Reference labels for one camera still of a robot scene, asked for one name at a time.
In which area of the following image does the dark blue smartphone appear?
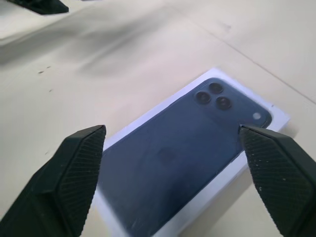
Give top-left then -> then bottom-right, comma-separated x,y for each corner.
97,77 -> 273,237

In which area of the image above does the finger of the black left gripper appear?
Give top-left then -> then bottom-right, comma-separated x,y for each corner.
0,0 -> 70,16

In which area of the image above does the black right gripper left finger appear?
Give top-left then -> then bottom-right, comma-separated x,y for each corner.
0,124 -> 107,237

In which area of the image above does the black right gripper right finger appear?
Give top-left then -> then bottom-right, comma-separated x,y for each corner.
238,125 -> 316,237

